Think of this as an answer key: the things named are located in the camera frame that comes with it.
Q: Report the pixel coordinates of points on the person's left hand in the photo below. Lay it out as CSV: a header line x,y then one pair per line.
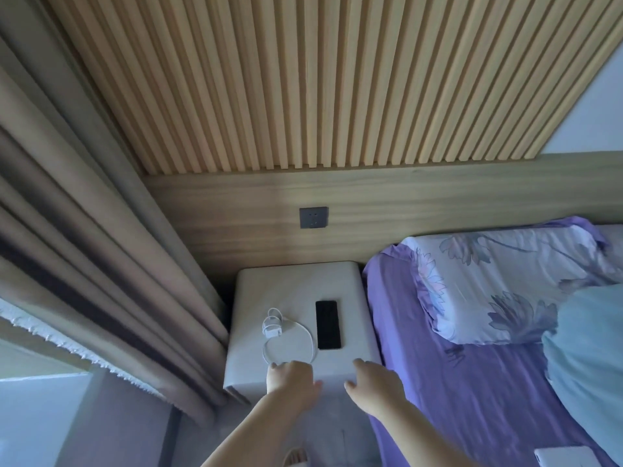
x,y
291,381

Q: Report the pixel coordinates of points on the person's right hand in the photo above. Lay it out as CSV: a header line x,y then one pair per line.
x,y
377,390

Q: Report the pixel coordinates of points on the person's left thumb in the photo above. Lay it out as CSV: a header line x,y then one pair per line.
x,y
317,386

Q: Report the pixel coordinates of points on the person's right thumb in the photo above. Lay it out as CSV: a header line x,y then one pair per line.
x,y
350,385

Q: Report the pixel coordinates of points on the person's right forearm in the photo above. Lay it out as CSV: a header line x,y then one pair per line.
x,y
421,435

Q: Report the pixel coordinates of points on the person's left forearm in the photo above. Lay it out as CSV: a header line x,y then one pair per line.
x,y
253,432

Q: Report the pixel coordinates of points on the white charger plug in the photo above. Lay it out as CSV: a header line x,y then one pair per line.
x,y
272,329

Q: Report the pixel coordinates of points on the white padded nightstand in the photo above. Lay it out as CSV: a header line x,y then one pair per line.
x,y
297,291

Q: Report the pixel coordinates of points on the purple bed sheet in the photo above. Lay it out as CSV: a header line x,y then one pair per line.
x,y
467,398

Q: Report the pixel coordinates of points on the white floral pillow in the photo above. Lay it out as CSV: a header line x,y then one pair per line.
x,y
501,282

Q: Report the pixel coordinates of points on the wooden headboard panel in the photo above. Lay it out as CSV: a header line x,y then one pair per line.
x,y
413,194

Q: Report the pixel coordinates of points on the white flat box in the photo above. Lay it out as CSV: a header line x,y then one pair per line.
x,y
569,458

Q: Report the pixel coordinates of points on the light blue blanket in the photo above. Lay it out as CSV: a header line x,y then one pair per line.
x,y
589,350

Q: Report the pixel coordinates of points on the white lace sheer curtain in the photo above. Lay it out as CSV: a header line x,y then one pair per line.
x,y
73,352

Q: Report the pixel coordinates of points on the beige brown striped curtain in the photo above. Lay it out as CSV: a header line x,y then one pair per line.
x,y
92,267

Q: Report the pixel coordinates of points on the pale lavender pillow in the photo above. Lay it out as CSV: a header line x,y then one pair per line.
x,y
612,240

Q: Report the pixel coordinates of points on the grey wall socket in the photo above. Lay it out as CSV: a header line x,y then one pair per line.
x,y
314,217

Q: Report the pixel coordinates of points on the wooden slat wall panel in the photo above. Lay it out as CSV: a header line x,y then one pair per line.
x,y
311,77

